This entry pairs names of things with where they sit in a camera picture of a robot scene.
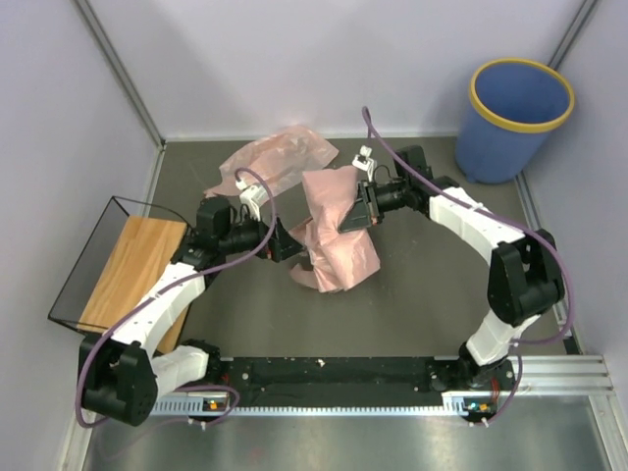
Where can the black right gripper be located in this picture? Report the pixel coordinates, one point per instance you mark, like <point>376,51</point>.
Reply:
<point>366,209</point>

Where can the aluminium frame rail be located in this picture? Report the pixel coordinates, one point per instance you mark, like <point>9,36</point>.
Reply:
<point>559,415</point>

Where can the black wire frame shelf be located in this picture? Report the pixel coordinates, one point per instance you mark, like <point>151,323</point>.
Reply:
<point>78,287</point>

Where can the blue trash bin yellow rim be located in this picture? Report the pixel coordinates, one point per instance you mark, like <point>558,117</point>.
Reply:
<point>515,104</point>

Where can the grey slotted cable duct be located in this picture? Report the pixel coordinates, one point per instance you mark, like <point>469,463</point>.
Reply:
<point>203,405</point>

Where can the pink plastic trash bag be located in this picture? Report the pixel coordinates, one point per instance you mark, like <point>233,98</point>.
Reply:
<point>338,261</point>
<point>278,159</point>

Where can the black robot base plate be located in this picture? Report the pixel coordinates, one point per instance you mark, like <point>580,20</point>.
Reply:
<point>353,381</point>

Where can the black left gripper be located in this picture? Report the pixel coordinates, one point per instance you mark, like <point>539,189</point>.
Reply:
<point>281,245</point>

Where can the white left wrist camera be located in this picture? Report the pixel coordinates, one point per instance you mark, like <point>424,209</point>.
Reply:
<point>253,197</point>

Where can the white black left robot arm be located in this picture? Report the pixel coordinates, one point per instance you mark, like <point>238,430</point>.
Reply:
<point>121,374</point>

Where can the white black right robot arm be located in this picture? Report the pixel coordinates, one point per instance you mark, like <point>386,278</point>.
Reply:
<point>524,279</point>

